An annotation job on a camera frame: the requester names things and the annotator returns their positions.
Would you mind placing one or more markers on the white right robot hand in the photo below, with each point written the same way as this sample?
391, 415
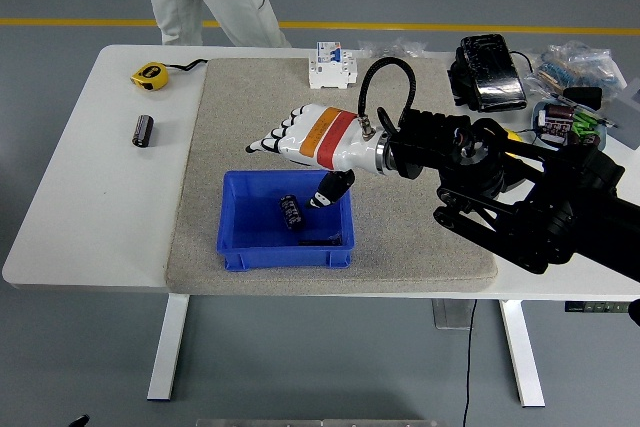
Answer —
330, 139

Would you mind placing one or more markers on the grey-brown mat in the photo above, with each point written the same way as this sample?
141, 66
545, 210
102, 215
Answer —
240, 97

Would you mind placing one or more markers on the dark striped cylindrical battery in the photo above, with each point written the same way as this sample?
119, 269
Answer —
142, 131

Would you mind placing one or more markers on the blue plastic box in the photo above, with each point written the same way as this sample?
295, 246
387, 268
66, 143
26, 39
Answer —
250, 217

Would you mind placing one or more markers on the black foot pedal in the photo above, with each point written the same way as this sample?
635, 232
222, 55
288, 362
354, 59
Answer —
492, 72

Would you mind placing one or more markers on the white bowl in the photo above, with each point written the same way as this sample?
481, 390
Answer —
536, 117

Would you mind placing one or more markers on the purple capacitor circuit board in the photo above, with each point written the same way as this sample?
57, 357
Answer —
556, 124

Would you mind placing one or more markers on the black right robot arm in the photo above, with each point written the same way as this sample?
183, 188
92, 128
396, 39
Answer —
575, 197

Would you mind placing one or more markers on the table control panel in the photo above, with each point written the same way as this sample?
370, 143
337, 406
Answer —
597, 307

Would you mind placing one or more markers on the grey metal table bracket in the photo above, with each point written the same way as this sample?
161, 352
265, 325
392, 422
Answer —
452, 314

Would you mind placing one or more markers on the clear bag of blue parts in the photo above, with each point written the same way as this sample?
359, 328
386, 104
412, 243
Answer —
575, 67

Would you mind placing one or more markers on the yellow tape measure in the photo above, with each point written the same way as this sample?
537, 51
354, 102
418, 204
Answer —
149, 75

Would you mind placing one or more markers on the clear bag of screws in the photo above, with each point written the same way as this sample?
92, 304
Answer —
395, 48

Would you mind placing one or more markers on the yellow lemon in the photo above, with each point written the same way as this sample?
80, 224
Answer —
514, 135

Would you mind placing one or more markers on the small dark metal part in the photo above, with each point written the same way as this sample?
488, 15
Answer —
336, 238

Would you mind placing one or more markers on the black printed cylindrical battery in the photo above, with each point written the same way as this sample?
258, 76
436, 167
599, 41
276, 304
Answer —
291, 211

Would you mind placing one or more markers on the black rectangular block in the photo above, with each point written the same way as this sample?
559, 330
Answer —
584, 96

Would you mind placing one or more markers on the black pen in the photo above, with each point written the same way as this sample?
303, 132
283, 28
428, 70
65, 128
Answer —
607, 121

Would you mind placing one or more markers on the white table leg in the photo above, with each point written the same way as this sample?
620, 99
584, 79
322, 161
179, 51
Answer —
167, 347
522, 352

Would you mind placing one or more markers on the white circuit breaker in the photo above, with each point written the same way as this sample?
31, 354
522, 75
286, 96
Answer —
330, 72

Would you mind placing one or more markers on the green terminal blocks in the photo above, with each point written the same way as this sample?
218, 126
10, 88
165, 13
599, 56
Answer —
585, 124

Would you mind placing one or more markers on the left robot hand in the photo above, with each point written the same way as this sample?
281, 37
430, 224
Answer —
80, 421

